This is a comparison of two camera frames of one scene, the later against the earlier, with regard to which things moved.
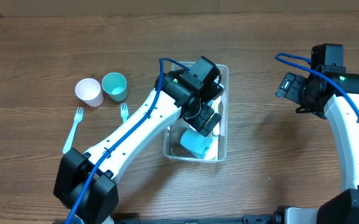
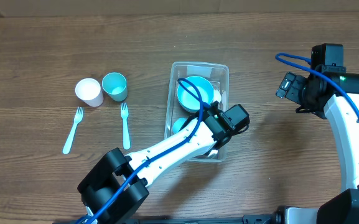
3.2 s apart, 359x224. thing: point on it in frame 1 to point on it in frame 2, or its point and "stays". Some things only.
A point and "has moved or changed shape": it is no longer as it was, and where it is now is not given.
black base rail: [275, 218] stays
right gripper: [294, 82] stays
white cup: [89, 91] stays
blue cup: [195, 142] has moved or changed shape
